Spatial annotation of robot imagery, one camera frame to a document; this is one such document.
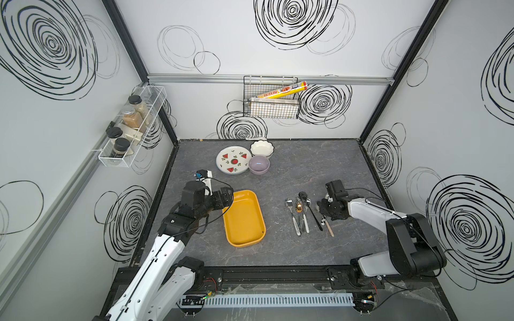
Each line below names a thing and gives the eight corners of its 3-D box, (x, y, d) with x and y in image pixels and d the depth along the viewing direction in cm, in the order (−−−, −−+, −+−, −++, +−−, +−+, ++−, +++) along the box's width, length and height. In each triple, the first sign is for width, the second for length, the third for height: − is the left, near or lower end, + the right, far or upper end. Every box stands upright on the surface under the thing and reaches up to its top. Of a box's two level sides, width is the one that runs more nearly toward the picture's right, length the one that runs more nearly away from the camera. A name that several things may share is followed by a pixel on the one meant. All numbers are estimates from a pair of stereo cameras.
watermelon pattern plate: (214, 174, 107) (213, 172, 105) (219, 148, 119) (218, 146, 117) (249, 174, 107) (249, 172, 105) (250, 148, 119) (250, 146, 118)
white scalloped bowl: (250, 156, 114) (250, 153, 112) (251, 143, 121) (251, 140, 119) (274, 156, 114) (274, 153, 112) (273, 143, 121) (273, 140, 119)
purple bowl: (248, 177, 106) (248, 170, 101) (249, 159, 114) (249, 152, 109) (269, 177, 106) (270, 171, 101) (269, 159, 114) (269, 152, 109)
